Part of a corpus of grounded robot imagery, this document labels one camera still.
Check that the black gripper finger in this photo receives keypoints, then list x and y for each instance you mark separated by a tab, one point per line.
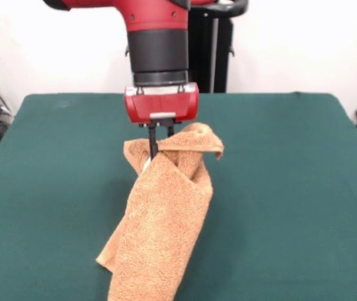
152	141
170	129

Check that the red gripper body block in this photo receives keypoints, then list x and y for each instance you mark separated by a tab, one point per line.
162	106

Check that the tan terry towel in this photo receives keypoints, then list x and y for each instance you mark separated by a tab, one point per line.
162	219

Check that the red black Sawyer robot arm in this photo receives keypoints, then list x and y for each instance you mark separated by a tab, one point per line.
156	47

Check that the dark green table cloth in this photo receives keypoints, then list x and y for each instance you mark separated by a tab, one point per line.
259	203

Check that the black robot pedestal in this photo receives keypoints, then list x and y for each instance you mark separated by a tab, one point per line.
212	62

